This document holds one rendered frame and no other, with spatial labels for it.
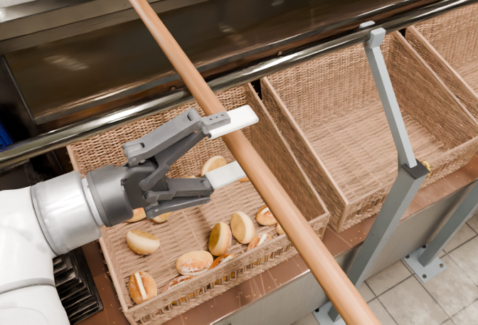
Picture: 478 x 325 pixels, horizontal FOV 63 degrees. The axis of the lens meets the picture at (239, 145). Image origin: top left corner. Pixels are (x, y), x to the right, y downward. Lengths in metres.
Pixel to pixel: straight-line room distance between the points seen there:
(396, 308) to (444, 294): 0.22
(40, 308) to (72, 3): 0.67
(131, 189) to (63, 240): 0.09
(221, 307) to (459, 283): 1.17
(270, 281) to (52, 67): 0.77
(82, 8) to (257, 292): 0.81
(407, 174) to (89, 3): 0.78
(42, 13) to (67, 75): 0.16
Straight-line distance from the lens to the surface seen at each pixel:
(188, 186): 0.56
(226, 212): 1.20
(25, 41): 0.99
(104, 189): 0.49
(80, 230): 0.49
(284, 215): 0.48
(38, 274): 0.49
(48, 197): 0.49
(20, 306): 0.46
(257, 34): 1.17
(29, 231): 0.49
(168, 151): 0.49
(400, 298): 1.84
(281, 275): 1.13
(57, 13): 0.96
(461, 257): 2.03
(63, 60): 1.04
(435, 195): 1.39
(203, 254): 1.07
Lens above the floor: 1.61
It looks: 49 degrees down
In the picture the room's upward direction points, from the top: straight up
